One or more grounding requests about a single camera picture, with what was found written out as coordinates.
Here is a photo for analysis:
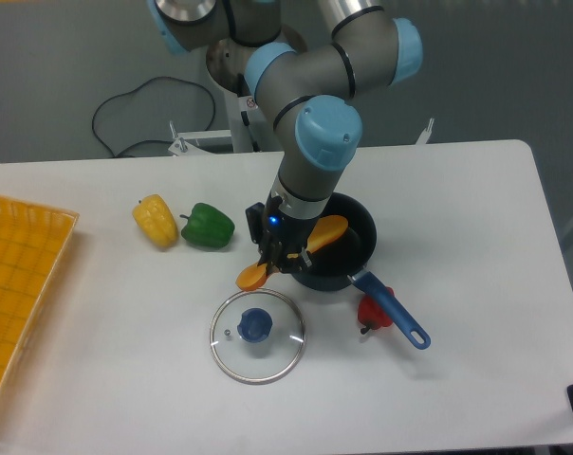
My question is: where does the glass lid blue knob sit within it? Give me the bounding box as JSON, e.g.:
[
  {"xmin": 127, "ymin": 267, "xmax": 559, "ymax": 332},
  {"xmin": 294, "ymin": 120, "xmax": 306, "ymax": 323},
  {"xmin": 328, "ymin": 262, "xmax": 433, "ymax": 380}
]
[{"xmin": 209, "ymin": 288, "xmax": 306, "ymax": 385}]

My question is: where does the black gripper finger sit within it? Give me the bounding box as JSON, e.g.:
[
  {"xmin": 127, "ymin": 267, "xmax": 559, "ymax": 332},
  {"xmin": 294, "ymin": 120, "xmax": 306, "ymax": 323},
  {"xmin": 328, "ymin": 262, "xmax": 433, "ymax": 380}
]
[
  {"xmin": 257, "ymin": 246, "xmax": 282, "ymax": 277},
  {"xmin": 280, "ymin": 248, "xmax": 312, "ymax": 274}
]

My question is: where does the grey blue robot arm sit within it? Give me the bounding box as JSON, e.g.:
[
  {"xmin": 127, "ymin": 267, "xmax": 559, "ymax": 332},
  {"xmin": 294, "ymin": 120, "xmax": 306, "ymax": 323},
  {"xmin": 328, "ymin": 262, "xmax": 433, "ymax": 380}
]
[{"xmin": 148, "ymin": 1, "xmax": 423, "ymax": 273}]

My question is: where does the green bell pepper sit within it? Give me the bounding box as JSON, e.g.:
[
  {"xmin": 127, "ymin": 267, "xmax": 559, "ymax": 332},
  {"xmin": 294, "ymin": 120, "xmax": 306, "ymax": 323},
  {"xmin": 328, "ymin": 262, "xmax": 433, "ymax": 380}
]
[{"xmin": 180, "ymin": 202, "xmax": 235, "ymax": 249}]

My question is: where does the red bell pepper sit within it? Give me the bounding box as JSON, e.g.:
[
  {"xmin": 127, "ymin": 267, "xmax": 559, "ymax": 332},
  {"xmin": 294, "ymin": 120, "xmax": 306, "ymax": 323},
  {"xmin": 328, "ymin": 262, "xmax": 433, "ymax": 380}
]
[{"xmin": 357, "ymin": 295, "xmax": 393, "ymax": 335}]

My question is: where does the black cable on floor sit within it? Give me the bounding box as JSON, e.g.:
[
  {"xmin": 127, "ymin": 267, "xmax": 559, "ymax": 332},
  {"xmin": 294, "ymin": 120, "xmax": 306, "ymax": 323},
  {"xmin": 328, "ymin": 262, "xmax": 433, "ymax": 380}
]
[{"xmin": 91, "ymin": 76, "xmax": 217, "ymax": 158}]

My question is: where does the dark blue pot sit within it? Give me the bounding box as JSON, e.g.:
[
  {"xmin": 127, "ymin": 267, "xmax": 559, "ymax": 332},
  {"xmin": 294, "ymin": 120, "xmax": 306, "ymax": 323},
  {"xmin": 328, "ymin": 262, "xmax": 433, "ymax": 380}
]
[{"xmin": 293, "ymin": 192, "xmax": 431, "ymax": 350}]

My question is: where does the yellow bell pepper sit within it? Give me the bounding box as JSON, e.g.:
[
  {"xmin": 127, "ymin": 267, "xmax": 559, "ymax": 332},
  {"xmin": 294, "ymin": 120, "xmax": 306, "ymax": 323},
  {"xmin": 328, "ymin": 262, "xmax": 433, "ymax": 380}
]
[{"xmin": 132, "ymin": 194, "xmax": 178, "ymax": 249}]

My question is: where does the yellow woven basket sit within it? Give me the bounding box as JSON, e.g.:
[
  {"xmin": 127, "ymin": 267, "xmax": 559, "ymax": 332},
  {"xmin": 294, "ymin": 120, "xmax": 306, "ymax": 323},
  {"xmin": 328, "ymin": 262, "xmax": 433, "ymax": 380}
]
[{"xmin": 0, "ymin": 195, "xmax": 79, "ymax": 395}]

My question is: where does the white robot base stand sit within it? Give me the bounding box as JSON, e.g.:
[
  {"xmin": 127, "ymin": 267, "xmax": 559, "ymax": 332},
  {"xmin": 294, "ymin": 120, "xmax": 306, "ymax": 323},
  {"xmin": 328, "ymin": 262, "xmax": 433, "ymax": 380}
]
[{"xmin": 167, "ymin": 37, "xmax": 287, "ymax": 156}]

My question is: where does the white bracket behind table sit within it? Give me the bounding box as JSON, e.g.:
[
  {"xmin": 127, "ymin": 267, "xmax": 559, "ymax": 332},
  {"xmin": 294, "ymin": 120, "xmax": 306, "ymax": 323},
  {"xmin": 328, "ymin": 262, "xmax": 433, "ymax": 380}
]
[{"xmin": 416, "ymin": 118, "xmax": 434, "ymax": 145}]

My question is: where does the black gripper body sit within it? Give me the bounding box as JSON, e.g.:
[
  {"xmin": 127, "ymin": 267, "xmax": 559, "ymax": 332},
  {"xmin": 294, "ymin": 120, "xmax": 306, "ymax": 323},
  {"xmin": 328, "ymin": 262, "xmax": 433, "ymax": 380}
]
[{"xmin": 246, "ymin": 191, "xmax": 321, "ymax": 264}]

